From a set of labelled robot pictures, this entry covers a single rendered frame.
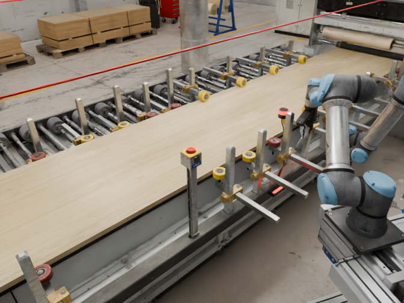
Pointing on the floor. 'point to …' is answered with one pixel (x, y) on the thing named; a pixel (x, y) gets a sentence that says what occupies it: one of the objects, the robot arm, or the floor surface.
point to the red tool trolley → (169, 9)
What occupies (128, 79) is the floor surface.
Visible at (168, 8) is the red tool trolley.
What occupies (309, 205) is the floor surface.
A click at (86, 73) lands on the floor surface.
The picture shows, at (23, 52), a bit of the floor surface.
